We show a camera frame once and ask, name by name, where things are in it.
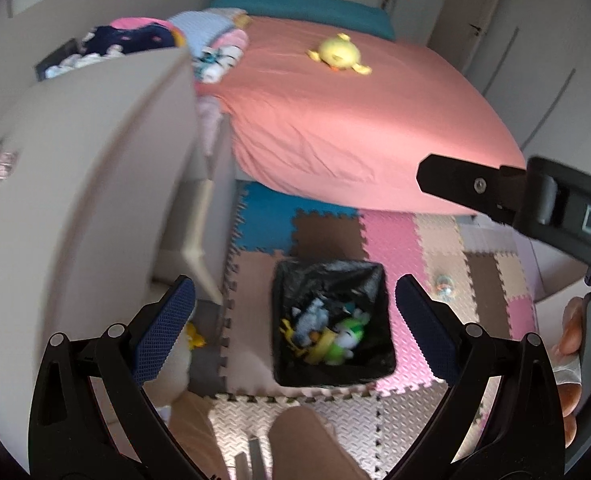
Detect navy patterned clothing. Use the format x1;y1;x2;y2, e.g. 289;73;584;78
80;23;176;55

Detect green white plush toy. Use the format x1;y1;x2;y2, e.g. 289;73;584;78
323;309;370;366

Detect light blue folded cloth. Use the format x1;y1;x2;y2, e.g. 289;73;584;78
168;11;237;60

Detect yellow duck plush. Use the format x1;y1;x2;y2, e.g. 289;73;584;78
307;32;373;75

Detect teal pillow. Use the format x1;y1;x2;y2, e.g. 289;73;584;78
210;0;395;41

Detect pink bed sheet mattress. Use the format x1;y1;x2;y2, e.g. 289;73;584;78
196;16;524;214

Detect white crumpled clothing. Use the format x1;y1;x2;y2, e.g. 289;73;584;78
44;49;125;79

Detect right hand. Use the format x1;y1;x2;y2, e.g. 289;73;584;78
553;297;585;448

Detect checked fabric bow scrunchie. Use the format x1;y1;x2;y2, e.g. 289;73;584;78
0;151;18;182

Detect small toy on mat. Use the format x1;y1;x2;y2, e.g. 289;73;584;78
434;274;457;301

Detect foam puzzle floor mat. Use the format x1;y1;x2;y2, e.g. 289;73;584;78
189;182;536;479

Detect pink folded clothing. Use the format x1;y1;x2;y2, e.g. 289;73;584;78
110;18;174;32

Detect black lined trash bin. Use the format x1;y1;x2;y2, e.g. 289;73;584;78
270;259;396;388

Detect person's leg in beige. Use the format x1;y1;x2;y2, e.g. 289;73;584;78
168;391;369;479

